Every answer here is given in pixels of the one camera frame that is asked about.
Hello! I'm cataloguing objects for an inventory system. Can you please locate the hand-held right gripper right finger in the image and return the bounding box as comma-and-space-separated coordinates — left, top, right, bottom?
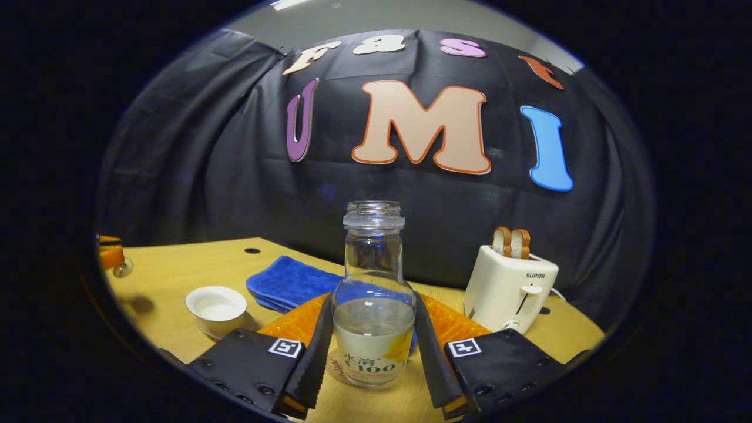
413, 292, 591, 419

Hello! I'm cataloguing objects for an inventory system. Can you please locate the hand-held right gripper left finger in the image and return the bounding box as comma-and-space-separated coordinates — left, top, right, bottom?
188, 292, 335, 419

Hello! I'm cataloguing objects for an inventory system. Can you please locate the white toaster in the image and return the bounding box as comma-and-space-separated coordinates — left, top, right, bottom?
462, 245, 559, 334

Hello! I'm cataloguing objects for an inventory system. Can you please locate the black backdrop cloth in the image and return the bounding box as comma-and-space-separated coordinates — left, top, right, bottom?
97, 28, 657, 327

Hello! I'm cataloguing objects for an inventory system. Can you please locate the cream ceramic saucer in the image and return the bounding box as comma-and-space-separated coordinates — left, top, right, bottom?
194, 314, 257, 341

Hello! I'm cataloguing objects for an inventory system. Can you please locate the clear glass water bottle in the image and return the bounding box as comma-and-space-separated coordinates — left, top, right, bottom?
331, 200, 417, 388

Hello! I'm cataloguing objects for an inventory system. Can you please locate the cream ceramic teacup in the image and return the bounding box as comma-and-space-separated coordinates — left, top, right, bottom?
185, 286, 248, 337

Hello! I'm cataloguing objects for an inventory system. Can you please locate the blue folded towel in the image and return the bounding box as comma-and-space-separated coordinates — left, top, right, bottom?
246, 255, 418, 353

